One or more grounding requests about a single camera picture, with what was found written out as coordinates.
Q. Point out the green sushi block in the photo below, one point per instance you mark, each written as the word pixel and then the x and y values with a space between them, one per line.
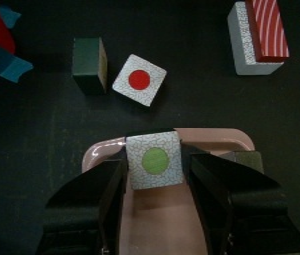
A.
pixel 155 161

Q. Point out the dark green wooden block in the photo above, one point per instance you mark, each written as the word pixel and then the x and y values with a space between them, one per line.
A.
pixel 86 64

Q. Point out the red striped nigiri block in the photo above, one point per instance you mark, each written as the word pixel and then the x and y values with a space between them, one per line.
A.
pixel 258 36

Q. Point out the red centre sushi block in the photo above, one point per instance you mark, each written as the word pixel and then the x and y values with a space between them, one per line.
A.
pixel 140 79

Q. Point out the pink plastic plate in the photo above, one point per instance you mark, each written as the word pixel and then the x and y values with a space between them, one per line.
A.
pixel 165 215

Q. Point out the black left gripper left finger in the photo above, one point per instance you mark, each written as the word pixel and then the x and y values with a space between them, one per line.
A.
pixel 90 199

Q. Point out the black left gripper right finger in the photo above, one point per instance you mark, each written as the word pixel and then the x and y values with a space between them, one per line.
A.
pixel 240 202

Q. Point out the dark olive wooden block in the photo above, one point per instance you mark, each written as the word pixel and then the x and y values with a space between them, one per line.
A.
pixel 251 160

